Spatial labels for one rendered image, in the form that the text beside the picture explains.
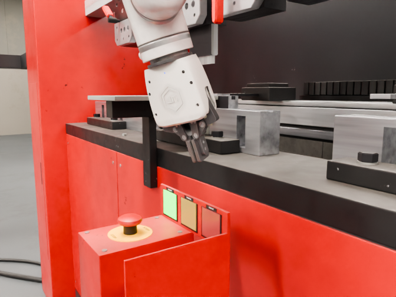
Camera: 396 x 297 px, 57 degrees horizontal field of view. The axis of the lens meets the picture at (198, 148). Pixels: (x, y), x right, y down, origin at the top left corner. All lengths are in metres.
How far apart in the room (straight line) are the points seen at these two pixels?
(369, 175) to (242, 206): 0.22
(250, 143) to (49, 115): 1.09
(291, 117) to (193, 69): 0.54
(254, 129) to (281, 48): 0.73
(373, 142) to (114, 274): 0.43
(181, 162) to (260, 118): 0.19
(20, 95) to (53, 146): 8.28
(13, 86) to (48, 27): 8.25
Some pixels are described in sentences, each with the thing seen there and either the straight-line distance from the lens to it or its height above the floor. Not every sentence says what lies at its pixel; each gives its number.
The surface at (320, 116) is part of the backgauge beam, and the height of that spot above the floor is 0.95.
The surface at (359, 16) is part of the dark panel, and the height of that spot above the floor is 1.24.
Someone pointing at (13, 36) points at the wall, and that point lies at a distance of 10.05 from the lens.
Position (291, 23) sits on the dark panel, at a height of 1.26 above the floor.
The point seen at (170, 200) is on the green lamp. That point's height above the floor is 0.82.
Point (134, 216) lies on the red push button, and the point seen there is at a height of 0.81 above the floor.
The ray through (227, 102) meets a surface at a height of 0.98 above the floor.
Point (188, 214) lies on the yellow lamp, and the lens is 0.60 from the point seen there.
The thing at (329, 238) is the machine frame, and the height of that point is 0.81.
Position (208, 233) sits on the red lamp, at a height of 0.80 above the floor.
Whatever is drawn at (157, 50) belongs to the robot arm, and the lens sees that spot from 0.56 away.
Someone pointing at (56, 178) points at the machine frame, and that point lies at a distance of 1.73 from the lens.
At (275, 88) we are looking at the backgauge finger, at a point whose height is 1.02.
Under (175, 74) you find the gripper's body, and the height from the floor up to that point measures 1.03.
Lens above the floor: 1.01
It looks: 9 degrees down
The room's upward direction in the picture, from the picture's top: straight up
